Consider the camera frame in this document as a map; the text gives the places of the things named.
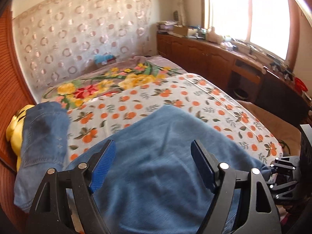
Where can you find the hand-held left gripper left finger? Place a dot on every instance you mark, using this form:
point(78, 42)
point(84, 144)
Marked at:
point(103, 165)

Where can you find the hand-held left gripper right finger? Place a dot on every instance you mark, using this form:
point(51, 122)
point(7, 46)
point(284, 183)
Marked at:
point(201, 167)

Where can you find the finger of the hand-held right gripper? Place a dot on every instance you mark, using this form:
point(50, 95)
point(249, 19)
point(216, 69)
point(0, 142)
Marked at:
point(285, 163)
point(282, 190)

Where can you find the light blue denim pants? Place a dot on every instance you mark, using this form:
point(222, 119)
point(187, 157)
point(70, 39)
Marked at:
point(158, 163)

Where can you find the dark blue jeans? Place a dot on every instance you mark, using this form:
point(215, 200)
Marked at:
point(41, 139)

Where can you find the tan blanket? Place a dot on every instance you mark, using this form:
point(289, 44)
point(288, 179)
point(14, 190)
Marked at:
point(273, 117)

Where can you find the red packet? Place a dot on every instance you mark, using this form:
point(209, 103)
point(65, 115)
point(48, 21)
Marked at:
point(300, 84)

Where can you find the orange fruit print blanket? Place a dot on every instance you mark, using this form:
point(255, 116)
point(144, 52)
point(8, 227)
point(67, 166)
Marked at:
point(170, 95)

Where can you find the floral bed sheet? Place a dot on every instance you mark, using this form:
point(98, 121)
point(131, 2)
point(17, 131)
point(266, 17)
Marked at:
point(109, 82)

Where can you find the white round knob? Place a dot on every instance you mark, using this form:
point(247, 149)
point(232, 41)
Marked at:
point(264, 71)

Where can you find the yellow plush toy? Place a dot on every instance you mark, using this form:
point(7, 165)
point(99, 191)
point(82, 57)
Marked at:
point(17, 126)

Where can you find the box with blue cloth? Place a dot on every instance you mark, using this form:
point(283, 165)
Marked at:
point(104, 59)

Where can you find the long wooden cabinet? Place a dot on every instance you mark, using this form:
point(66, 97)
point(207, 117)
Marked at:
point(207, 58)

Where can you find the wooden louvred wardrobe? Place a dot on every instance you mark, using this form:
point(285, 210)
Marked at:
point(9, 78)

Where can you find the white jug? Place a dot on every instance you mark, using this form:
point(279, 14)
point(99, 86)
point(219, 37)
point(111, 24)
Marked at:
point(214, 35)

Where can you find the open cardboard box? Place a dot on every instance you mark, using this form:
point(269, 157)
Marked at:
point(181, 30)

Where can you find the circle pattern curtain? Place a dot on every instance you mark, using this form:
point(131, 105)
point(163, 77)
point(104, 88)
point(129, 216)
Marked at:
point(80, 29)

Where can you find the stack of papers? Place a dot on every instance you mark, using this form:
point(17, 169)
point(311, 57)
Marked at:
point(165, 26)

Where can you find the window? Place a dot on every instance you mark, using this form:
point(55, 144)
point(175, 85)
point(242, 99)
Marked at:
point(248, 12)

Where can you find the lace window curtain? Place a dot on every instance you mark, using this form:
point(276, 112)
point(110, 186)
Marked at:
point(180, 0)

